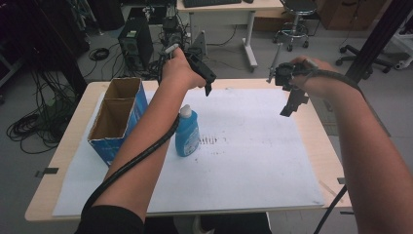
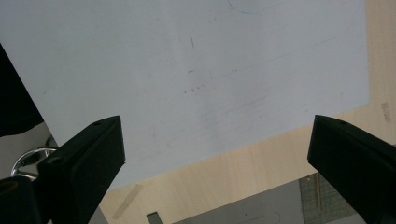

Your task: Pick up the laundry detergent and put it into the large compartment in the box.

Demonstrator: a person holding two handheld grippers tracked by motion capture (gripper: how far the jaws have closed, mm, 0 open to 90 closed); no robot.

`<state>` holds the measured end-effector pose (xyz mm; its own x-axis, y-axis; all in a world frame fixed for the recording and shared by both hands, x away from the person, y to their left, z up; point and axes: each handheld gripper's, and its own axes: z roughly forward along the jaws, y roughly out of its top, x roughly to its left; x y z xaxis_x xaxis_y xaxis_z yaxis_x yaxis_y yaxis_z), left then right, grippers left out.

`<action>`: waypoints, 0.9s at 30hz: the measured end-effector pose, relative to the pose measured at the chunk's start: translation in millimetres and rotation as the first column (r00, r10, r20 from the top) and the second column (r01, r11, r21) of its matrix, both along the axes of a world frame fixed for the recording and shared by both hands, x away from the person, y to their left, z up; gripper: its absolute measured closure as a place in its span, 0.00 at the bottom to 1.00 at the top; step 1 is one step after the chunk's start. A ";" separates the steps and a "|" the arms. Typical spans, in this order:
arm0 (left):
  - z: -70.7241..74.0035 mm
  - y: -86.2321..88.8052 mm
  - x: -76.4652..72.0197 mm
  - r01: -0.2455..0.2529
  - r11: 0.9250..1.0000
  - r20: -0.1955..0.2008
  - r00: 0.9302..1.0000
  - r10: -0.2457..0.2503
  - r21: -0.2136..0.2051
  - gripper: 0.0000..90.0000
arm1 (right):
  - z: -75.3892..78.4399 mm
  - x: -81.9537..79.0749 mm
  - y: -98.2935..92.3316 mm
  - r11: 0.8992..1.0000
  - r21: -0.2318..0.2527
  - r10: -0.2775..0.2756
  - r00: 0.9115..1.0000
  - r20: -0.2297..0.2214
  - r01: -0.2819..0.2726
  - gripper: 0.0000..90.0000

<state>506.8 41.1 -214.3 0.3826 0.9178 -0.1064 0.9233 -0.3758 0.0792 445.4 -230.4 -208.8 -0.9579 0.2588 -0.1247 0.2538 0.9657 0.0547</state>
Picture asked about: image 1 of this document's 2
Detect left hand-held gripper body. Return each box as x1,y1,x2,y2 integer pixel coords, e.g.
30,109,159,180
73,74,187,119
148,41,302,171
164,43,217,87

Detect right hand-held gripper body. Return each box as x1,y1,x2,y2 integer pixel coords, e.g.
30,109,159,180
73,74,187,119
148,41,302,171
266,61,319,92

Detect blue detergent bottle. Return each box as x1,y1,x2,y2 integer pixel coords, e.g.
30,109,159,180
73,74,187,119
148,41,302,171
174,103,201,158

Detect blue cardboard box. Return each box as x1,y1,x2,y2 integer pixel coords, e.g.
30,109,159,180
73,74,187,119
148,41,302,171
87,76,149,168

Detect person's left hand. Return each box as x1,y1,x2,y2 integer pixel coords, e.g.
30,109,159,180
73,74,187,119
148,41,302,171
161,47,207,91

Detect person's right hand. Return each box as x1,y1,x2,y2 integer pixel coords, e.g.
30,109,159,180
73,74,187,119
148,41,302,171
289,55,346,100

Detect black stool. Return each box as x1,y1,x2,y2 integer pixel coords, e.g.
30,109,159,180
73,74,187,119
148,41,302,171
272,0,319,53

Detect white desk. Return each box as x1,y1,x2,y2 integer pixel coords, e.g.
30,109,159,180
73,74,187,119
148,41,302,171
175,0,285,73

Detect black keyboard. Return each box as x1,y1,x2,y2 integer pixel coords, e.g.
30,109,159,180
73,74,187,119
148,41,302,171
182,0,244,9

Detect black computer tower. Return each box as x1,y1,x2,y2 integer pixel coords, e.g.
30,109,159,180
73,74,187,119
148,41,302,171
117,17,155,71

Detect white paper sheet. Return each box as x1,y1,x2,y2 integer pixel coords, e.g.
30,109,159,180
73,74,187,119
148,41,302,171
52,88,326,217

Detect black office chair base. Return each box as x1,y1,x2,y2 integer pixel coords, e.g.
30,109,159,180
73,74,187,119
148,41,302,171
335,44,394,74

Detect wooden cabinet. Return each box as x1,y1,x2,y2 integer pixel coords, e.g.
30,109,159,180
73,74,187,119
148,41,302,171
316,0,391,32

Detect black metal stand pole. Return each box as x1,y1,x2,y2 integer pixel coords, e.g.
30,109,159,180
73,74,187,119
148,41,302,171
344,0,413,84

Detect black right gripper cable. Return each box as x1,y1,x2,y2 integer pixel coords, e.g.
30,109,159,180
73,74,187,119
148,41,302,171
293,66,366,97

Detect coiled black cable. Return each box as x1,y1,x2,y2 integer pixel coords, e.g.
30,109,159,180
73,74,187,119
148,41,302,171
88,47,111,62

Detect bundle of black floor cables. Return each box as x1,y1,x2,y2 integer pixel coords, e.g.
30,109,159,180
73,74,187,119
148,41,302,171
5,69,80,155

